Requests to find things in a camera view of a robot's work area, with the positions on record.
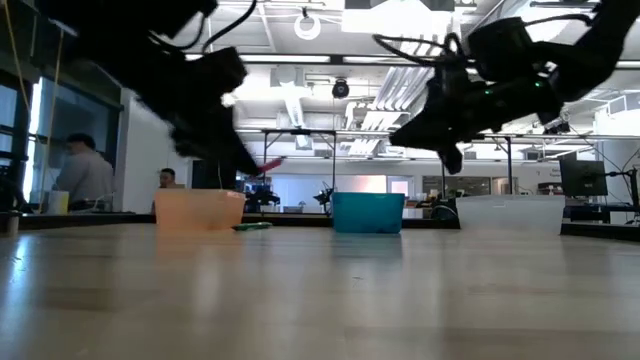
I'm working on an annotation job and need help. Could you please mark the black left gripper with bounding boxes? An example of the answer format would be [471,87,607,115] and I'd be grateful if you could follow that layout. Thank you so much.
[148,88,263,177]

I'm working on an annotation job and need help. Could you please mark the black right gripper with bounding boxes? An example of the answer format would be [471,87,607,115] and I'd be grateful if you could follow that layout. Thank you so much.
[388,53,565,176]

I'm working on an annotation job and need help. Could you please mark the red eraser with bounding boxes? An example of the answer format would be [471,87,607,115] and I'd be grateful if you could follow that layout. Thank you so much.
[258,155,287,174]

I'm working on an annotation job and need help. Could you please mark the orange translucent plastic bin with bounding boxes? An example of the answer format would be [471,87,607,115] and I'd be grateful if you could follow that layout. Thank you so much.
[153,188,247,232]

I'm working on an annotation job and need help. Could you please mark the green pen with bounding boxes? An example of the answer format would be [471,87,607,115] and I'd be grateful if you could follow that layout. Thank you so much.
[232,221,274,232]

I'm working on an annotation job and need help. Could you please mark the blue plastic bin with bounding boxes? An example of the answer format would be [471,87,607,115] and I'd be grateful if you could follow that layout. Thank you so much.
[331,192,406,235]

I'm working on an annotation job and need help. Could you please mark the black monitor on arm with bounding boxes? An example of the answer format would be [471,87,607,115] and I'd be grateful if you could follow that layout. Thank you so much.
[558,158,609,198]

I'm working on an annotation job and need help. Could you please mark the black monitor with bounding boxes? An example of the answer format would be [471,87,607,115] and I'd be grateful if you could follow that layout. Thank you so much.
[191,158,238,190]

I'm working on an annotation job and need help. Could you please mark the white ceiling pipes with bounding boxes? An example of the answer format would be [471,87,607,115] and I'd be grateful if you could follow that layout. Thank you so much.
[344,32,464,156]

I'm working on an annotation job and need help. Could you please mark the person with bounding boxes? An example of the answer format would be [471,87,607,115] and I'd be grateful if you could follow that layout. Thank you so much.
[53,132,115,211]
[151,167,185,191]

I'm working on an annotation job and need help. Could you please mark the overhead LED light bar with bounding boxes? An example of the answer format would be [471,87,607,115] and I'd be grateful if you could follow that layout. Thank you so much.
[184,52,640,71]

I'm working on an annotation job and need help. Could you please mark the clear plastic bin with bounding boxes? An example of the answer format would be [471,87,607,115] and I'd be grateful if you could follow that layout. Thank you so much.
[455,194,567,236]

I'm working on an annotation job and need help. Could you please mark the white ceiling light panel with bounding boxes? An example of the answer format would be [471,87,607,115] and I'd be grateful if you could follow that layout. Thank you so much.
[341,0,455,44]

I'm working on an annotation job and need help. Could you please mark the black desk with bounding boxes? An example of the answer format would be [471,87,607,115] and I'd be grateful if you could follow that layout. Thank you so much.
[562,199,640,226]

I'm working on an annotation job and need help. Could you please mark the yellow white container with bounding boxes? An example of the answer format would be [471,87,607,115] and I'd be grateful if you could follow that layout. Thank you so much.
[47,191,70,215]

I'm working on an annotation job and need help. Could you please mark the black metal frame stand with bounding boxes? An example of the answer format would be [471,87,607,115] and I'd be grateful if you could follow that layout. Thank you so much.
[438,132,515,196]
[259,128,339,194]

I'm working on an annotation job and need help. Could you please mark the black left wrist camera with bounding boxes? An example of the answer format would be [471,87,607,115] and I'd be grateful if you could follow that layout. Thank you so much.
[198,46,250,99]

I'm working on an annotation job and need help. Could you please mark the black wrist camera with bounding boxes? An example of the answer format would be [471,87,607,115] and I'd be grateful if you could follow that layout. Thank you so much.
[198,46,250,99]
[467,16,534,84]

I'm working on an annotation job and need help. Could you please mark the black aluminium table frame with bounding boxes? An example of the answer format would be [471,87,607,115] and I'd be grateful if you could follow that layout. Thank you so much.
[0,212,640,242]

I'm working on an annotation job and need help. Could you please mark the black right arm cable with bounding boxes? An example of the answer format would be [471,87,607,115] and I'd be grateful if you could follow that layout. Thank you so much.
[372,12,601,69]

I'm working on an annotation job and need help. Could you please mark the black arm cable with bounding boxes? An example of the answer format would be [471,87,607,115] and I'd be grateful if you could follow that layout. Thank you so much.
[147,0,259,54]
[372,12,601,69]

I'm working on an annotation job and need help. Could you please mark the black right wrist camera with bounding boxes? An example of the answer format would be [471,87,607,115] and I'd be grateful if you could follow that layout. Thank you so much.
[467,16,534,84]

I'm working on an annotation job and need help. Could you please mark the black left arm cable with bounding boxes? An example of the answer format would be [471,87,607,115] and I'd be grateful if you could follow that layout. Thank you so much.
[147,0,259,54]

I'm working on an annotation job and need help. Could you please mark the white cable coil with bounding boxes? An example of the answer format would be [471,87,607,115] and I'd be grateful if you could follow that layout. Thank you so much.
[293,12,322,41]

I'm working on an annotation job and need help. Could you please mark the yellow cable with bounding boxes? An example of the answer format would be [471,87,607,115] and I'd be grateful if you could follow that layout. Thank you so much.
[2,0,66,201]

